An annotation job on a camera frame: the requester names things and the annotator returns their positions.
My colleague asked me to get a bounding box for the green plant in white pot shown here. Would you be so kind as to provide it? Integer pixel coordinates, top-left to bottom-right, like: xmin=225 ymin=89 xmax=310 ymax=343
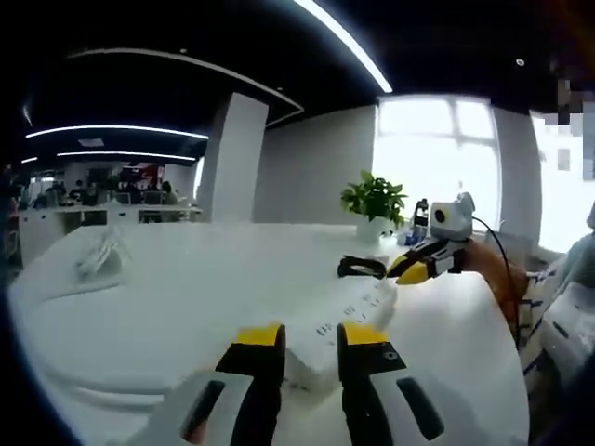
xmin=339 ymin=169 xmax=410 ymax=243

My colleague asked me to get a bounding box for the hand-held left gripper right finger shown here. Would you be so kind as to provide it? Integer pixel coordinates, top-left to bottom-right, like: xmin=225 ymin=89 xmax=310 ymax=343
xmin=337 ymin=321 xmax=470 ymax=446

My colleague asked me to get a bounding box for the row of background office desks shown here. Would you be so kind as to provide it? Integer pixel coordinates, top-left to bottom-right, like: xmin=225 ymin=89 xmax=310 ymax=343
xmin=18 ymin=202 xmax=205 ymax=233

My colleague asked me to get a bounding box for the phone on small tripod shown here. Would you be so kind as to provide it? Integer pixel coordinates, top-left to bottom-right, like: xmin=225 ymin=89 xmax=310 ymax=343
xmin=412 ymin=198 xmax=431 ymax=239

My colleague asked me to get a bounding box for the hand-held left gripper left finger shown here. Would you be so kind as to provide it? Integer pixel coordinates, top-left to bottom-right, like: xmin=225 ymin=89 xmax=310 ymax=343
xmin=148 ymin=321 xmax=286 ymax=446

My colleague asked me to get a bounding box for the large bright window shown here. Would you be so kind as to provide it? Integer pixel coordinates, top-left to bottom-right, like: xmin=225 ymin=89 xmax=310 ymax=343
xmin=373 ymin=94 xmax=502 ymax=230

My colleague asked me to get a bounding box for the white power strip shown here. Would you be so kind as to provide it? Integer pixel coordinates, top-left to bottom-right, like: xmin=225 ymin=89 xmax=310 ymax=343
xmin=284 ymin=277 xmax=400 ymax=392

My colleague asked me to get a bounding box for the white cable bundle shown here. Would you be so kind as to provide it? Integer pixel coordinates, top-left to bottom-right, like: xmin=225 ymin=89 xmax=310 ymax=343
xmin=75 ymin=226 xmax=135 ymax=283

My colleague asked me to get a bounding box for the white charger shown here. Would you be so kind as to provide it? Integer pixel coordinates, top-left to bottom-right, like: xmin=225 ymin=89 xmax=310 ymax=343
xmin=374 ymin=277 xmax=400 ymax=304

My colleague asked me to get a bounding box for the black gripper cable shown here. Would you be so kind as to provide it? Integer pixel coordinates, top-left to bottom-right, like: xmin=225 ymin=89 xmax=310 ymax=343
xmin=468 ymin=215 xmax=522 ymax=352

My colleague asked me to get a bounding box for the straight ceiling light strip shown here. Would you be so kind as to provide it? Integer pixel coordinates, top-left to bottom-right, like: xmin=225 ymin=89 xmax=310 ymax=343
xmin=24 ymin=124 xmax=209 ymax=141
xmin=56 ymin=150 xmax=199 ymax=162

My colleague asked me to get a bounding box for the white desk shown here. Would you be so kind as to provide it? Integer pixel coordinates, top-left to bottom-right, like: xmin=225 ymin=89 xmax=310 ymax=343
xmin=7 ymin=221 xmax=531 ymax=446

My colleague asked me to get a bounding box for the black charger cable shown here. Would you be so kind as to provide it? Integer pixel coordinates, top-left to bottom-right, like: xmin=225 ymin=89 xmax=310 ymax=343
xmin=337 ymin=254 xmax=388 ymax=281

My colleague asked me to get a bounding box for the long curved ceiling light strip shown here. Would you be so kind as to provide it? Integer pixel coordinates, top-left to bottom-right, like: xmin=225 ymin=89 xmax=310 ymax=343
xmin=294 ymin=0 xmax=394 ymax=93

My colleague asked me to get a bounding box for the person's striped white shirt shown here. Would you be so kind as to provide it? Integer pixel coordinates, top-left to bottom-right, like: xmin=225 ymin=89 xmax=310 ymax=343
xmin=514 ymin=239 xmax=595 ymax=413

